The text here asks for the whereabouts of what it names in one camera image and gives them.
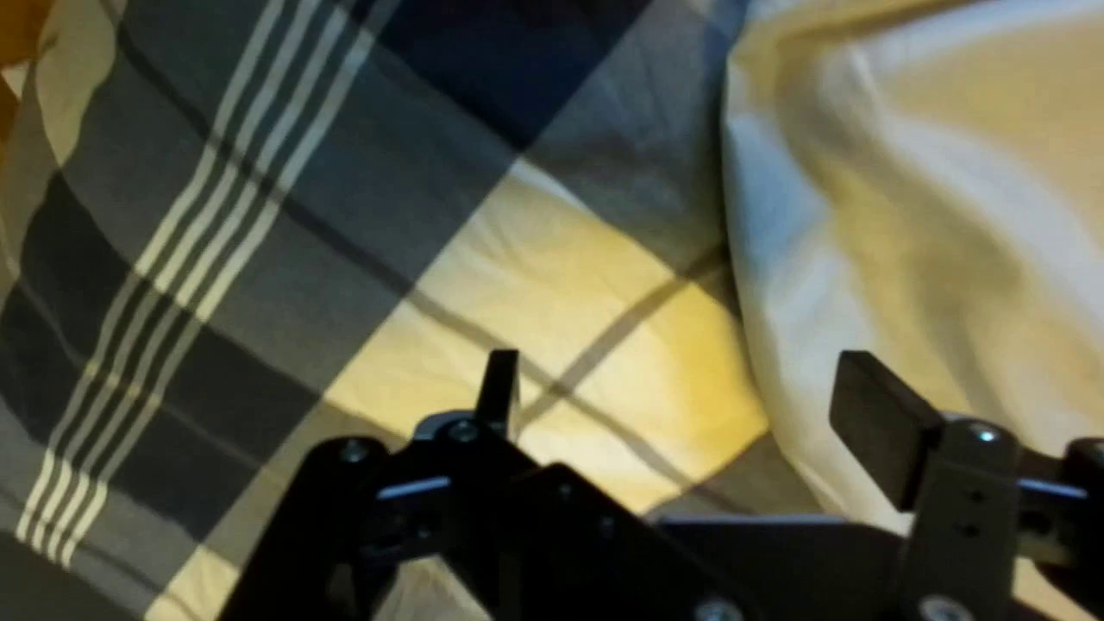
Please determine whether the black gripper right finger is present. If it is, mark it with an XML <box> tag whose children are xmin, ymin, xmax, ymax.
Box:
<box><xmin>828</xmin><ymin>349</ymin><xmax>1104</xmax><ymax>621</ymax></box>

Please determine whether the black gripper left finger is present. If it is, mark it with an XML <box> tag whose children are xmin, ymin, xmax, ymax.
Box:
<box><xmin>217</xmin><ymin>349</ymin><xmax>738</xmax><ymax>621</ymax></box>

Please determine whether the grey pillow case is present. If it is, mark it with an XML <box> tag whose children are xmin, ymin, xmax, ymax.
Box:
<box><xmin>720</xmin><ymin>0</ymin><xmax>1104</xmax><ymax>621</ymax></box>

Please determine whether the plaid yellow grey bedspread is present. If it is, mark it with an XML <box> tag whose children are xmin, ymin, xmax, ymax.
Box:
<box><xmin>0</xmin><ymin>0</ymin><xmax>832</xmax><ymax>621</ymax></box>

